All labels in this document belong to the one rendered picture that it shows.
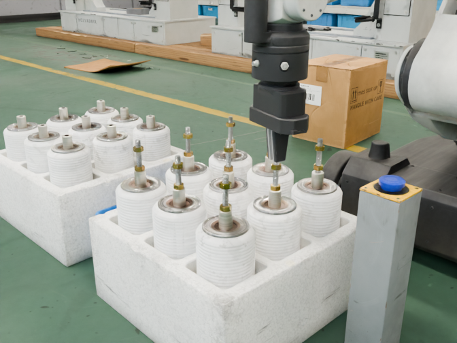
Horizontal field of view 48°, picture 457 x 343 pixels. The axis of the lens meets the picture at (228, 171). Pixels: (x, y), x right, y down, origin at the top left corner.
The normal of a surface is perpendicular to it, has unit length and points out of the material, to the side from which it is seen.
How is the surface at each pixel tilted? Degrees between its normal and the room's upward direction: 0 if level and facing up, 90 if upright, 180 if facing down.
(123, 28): 90
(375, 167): 45
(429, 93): 107
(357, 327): 90
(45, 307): 0
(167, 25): 90
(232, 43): 90
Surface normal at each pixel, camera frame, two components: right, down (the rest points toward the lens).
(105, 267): -0.73, 0.25
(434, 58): -0.57, -0.32
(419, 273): 0.00, -0.93
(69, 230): 0.71, 0.26
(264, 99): -0.87, 0.18
